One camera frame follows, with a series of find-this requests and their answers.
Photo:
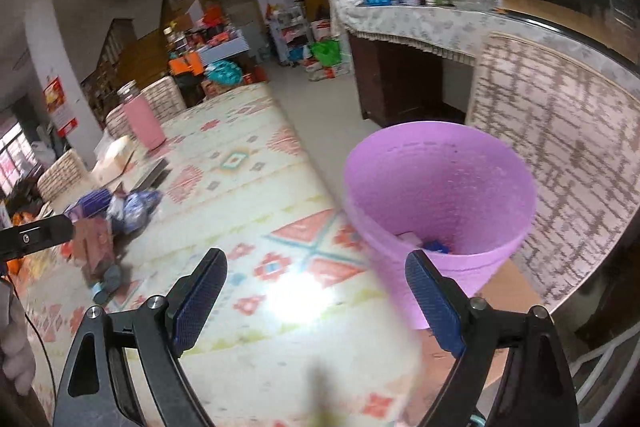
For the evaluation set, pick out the white tissue pack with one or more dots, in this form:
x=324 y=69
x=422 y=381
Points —
x=112 y=158

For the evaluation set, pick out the blue tissue packet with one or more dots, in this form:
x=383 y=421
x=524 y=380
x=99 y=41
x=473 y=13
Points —
x=89 y=205

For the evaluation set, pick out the sideboard with patterned cloth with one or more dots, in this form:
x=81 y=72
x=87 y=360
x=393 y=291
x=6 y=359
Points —
x=401 y=53

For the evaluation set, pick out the red wall calendar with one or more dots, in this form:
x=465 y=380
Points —
x=58 y=107

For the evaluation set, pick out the silver grey small box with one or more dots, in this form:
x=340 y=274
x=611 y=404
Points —
x=150 y=175

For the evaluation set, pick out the woven chair far centre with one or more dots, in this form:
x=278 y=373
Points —
x=165 y=99

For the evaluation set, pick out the woven chair far left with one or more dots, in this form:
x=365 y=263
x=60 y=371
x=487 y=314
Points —
x=67 y=172

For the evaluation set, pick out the blue patterned plastic bag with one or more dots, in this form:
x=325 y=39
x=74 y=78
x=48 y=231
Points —
x=129 y=213

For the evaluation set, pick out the pink thermos bottle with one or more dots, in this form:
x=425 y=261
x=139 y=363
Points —
x=140 y=116

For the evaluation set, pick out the dark red cigarette carton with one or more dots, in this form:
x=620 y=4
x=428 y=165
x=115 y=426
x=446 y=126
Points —
x=93 y=248

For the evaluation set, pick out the green bag on floor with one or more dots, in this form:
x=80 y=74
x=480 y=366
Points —
x=327 y=52

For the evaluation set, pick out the light blue ZZ box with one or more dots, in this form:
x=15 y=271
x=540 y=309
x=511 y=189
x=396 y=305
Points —
x=111 y=280

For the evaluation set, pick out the woven chair near basket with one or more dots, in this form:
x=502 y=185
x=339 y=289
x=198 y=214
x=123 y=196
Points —
x=578 y=133

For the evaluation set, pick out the purple perforated basket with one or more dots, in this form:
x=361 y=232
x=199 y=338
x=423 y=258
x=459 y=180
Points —
x=458 y=193

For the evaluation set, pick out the white gloved left hand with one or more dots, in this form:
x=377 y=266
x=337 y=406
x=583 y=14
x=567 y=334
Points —
x=18 y=363

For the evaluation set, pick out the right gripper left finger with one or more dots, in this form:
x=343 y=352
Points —
x=96 y=387

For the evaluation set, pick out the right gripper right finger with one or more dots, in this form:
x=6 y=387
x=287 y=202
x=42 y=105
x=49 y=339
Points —
x=535 y=388

